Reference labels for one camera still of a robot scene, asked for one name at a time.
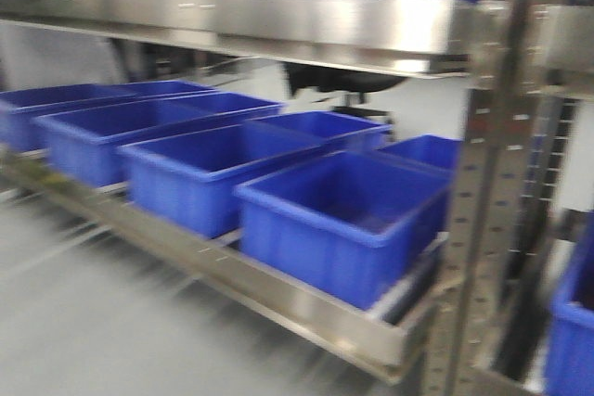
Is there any blue bin front right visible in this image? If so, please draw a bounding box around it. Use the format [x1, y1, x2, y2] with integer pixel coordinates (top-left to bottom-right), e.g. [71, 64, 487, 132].
[236, 152, 451, 310]

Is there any blue bin far left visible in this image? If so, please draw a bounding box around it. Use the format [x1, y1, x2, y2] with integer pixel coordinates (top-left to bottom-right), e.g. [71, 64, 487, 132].
[1, 80, 215, 152]

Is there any blue bin far right edge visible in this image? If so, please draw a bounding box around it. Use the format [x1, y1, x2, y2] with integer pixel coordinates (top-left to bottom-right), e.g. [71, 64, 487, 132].
[545, 227, 593, 395]

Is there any black office chair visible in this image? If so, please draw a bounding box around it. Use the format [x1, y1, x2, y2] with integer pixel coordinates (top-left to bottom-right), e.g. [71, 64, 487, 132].
[282, 62, 407, 125]

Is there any stainless steel lower shelf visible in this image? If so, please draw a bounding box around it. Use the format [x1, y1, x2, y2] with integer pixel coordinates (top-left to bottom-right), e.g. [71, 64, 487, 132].
[1, 149, 435, 385]

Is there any perforated steel shelf post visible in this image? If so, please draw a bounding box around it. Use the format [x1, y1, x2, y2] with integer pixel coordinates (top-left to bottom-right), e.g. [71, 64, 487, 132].
[424, 0, 558, 396]

